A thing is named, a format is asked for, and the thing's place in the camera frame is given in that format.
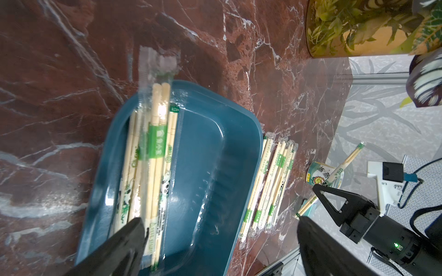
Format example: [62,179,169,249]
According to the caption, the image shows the chopstick pair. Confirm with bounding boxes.
[265,140,295,230]
[252,137,287,232]

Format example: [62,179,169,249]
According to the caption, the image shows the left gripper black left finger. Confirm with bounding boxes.
[65,217,148,276]

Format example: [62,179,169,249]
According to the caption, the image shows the chopstick pair eleventh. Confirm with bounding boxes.
[239,132,276,243]

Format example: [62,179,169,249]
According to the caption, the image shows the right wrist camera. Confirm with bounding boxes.
[367,161,405,216]

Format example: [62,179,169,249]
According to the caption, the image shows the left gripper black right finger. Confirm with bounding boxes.
[297,217,376,276]

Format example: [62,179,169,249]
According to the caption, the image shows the amber glass vase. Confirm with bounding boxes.
[306,1,423,58]

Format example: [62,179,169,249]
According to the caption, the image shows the teal storage box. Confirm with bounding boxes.
[76,80,262,276]

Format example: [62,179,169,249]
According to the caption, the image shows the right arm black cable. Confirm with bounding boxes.
[396,158,442,239]

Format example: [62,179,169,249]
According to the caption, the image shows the wrapped chopsticks in box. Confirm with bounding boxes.
[112,46,180,273]

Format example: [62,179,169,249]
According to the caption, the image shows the green artificial plant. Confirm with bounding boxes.
[306,0,442,108]

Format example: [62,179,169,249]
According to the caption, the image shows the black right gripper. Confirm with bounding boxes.
[313,185,442,276]

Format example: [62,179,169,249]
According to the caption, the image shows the chopstick pair twelfth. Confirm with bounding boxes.
[295,141,366,220]

